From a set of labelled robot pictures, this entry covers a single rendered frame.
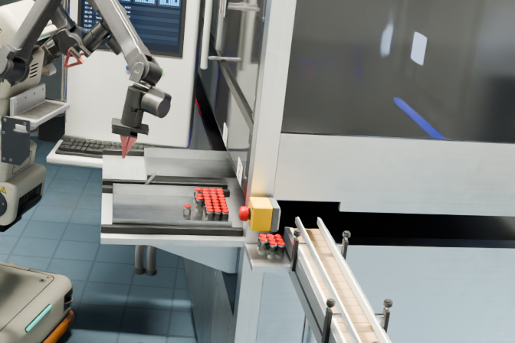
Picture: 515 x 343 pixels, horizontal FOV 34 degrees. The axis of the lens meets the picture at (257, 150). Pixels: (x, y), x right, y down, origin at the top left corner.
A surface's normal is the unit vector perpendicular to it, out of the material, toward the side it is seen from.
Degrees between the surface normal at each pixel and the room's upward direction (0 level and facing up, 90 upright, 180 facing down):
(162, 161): 0
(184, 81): 90
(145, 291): 0
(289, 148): 90
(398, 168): 90
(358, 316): 0
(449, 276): 90
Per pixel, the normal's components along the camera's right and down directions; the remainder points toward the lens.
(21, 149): -0.23, 0.30
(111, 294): 0.11, -0.94
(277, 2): 0.16, 0.34
